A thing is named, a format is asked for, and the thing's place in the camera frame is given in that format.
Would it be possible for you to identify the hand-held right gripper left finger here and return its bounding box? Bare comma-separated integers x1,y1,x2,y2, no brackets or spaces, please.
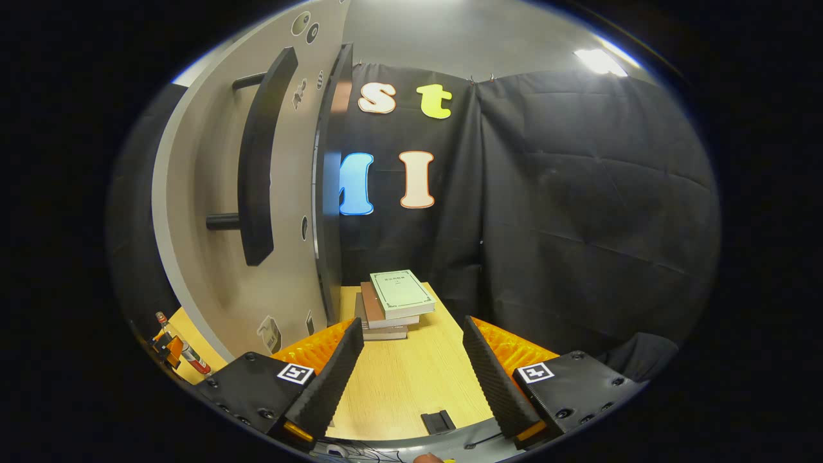
193,317,365,451

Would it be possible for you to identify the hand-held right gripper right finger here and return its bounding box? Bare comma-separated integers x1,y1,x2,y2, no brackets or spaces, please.
462,315,647,451

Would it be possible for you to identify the clear plastic bottle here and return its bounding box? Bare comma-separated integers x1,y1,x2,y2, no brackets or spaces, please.
154,311,213,376

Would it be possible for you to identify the grey cabinet door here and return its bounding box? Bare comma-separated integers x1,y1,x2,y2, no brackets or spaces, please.
151,0,353,367

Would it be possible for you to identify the dark grey cabinet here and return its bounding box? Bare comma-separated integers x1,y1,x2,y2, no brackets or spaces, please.
313,42,356,327

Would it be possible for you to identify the black door handle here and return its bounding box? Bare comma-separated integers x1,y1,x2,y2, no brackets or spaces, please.
206,46,300,268

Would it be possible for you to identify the small black plastic clip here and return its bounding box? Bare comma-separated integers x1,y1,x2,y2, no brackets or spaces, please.
421,410,457,435

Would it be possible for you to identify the brown book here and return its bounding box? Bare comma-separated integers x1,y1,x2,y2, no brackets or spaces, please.
360,282,422,330

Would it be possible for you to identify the green book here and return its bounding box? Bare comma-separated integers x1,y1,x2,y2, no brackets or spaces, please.
370,269,437,330

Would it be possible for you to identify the black backdrop cloth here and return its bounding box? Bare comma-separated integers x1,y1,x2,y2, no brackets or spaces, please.
106,61,722,386

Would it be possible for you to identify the ceiling light panel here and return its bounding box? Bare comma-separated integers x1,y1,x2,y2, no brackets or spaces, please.
574,48,629,78

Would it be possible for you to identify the tangle of thin cables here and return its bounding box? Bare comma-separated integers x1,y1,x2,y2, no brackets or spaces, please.
314,437,412,463

